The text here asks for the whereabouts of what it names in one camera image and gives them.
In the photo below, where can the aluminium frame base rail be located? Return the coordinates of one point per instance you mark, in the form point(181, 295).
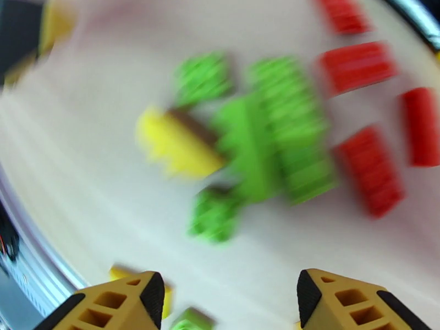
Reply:
point(34, 274)

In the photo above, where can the green lego brick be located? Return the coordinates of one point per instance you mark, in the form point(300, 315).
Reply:
point(213, 215)
point(203, 78)
point(244, 143)
point(190, 322)
point(295, 126)

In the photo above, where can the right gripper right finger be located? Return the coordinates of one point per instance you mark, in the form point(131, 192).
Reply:
point(309, 298)

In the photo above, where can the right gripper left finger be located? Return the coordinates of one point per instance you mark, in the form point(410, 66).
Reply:
point(153, 298)

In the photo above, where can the red lego brick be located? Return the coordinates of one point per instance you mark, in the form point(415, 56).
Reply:
point(342, 12)
point(357, 67)
point(371, 171)
point(423, 126)

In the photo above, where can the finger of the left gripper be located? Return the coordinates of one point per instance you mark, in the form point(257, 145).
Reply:
point(56, 19)

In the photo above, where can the yellow lego brick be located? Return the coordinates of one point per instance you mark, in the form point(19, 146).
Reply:
point(178, 147)
point(117, 272)

